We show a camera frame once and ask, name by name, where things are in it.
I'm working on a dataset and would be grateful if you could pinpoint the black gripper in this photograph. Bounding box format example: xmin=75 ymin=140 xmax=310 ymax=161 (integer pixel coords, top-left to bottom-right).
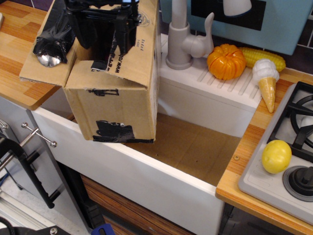
xmin=65 ymin=0 xmax=141 ymax=54

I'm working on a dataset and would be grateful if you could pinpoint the brown cardboard box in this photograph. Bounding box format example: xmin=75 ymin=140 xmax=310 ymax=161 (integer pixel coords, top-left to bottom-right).
xmin=20 ymin=0 xmax=161 ymax=143

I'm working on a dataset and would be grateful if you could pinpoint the spoon taped on left flap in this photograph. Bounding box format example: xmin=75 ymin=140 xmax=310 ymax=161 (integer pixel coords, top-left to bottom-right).
xmin=33 ymin=0 xmax=75 ymax=68

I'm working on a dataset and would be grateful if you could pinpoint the grey toy faucet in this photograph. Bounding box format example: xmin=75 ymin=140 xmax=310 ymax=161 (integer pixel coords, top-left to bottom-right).
xmin=166 ymin=0 xmax=214 ymax=70

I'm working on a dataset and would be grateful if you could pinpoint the orange toy pumpkin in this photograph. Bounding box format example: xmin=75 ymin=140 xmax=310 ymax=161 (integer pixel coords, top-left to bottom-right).
xmin=206 ymin=44 xmax=246 ymax=80

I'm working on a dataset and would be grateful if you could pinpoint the white toy sink basin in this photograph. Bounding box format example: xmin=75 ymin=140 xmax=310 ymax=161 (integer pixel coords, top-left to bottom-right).
xmin=31 ymin=33 xmax=264 ymax=235

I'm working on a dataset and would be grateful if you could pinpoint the yellow toy corn cob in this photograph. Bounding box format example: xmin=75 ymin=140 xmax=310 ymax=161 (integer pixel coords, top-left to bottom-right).
xmin=239 ymin=47 xmax=286 ymax=72

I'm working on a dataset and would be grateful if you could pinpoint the black metal clamp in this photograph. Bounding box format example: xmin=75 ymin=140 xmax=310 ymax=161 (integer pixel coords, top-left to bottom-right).
xmin=0 ymin=122 xmax=61 ymax=209

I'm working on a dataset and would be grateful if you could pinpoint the toy ice cream cone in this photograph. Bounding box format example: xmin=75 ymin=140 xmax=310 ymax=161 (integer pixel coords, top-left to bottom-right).
xmin=252 ymin=59 xmax=279 ymax=113

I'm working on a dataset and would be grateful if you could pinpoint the light blue toy microwave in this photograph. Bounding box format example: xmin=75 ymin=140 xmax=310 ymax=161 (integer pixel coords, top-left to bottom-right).
xmin=160 ymin=0 xmax=313 ymax=56

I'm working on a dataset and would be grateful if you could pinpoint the yellow toy lemon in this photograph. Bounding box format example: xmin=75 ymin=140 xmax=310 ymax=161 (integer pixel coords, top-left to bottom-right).
xmin=262 ymin=140 xmax=292 ymax=174

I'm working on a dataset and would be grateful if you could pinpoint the black stove burner grate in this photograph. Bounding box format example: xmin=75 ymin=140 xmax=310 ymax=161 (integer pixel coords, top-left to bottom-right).
xmin=267 ymin=82 xmax=313 ymax=162

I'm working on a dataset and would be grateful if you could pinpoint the black stove knob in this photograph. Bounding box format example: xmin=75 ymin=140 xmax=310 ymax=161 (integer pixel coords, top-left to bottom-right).
xmin=283 ymin=165 xmax=313 ymax=202

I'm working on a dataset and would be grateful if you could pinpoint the grey toy stove top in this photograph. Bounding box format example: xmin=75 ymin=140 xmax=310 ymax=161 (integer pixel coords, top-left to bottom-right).
xmin=238 ymin=82 xmax=313 ymax=220

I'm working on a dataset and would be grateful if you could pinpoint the blue clamp handle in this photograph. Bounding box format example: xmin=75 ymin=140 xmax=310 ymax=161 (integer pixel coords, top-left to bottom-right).
xmin=91 ymin=223 xmax=115 ymax=235

